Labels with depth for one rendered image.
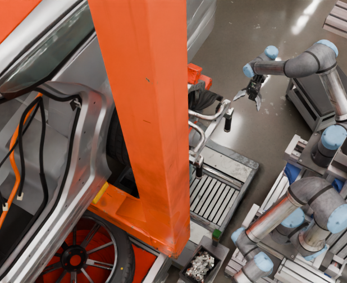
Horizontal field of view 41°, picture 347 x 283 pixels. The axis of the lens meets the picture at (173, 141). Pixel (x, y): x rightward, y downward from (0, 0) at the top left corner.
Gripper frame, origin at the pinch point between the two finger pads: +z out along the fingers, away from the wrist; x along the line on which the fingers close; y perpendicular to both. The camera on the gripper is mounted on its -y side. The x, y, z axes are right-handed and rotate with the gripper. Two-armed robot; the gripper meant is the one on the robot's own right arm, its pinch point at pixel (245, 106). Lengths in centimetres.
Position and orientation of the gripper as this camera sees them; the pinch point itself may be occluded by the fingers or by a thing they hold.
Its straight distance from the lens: 268.8
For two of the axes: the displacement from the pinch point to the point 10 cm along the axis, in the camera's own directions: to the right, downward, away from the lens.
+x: 8.9, 4.1, -2.0
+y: -0.2, -4.2, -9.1
